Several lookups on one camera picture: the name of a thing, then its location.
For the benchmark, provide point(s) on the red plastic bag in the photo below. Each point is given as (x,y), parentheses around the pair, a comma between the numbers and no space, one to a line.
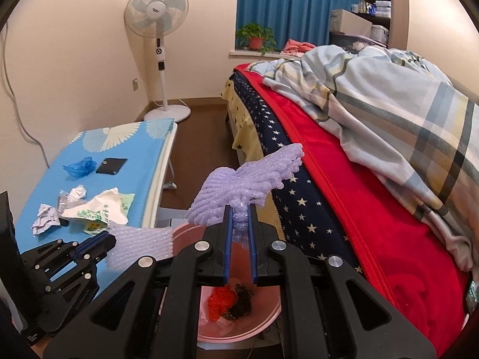
(220,301)

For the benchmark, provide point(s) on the white standing fan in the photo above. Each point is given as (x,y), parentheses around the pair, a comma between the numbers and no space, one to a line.
(157,19)

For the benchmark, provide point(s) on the purple foam net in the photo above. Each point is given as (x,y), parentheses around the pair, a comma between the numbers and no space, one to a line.
(133,243)
(238,188)

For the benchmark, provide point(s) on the star patterned bed sheet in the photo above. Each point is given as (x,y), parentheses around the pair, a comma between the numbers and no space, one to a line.
(299,209)

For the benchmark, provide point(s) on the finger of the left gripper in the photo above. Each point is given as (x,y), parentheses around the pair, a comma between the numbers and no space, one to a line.
(94,249)

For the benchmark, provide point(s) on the black floral scrunchie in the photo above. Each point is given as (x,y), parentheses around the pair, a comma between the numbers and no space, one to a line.
(243,306)

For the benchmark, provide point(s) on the pink folded cloth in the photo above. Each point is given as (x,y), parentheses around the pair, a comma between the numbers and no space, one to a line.
(297,48)

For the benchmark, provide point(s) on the wooden bookshelf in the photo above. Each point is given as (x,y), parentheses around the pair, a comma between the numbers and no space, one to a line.
(390,14)

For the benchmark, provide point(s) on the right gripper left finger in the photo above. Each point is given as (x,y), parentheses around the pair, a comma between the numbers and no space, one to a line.
(152,309)

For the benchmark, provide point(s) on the white bag green print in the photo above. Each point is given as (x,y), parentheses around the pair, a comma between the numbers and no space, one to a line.
(108,207)

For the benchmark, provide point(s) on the white printed paper sheet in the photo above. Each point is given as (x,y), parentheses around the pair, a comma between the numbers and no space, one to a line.
(47,217)

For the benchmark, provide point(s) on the wall socket with plug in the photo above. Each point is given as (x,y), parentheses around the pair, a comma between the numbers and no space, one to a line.
(136,84)

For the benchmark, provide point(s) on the red blanket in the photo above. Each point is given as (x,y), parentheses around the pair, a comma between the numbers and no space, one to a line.
(333,206)

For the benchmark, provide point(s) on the blue patterned table mat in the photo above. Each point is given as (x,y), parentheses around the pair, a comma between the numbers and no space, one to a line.
(109,179)

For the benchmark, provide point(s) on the white cardboard box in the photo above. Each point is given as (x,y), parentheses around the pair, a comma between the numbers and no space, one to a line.
(343,21)

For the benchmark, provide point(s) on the blue plastic bag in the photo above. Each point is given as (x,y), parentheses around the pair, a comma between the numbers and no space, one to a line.
(81,168)

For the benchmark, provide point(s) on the grey storage box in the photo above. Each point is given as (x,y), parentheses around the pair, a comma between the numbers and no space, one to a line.
(353,43)

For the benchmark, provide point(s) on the plaid blue quilt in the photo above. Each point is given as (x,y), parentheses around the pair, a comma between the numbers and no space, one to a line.
(399,116)

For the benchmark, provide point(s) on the potted green plant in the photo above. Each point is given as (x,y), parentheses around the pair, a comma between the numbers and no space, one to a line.
(255,37)

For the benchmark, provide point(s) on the crumpled white tissue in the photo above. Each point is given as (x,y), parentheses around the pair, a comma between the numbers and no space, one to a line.
(77,193)

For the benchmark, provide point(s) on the clear plastic wrapper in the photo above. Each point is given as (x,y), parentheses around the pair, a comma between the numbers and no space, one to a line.
(64,203)

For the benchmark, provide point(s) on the blue curtain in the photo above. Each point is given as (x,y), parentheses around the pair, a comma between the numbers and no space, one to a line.
(300,20)

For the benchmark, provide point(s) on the pink trash bin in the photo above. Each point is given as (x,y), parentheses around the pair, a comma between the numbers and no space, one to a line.
(266,306)

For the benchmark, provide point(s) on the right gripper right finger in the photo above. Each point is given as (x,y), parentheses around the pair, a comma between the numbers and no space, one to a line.
(329,309)

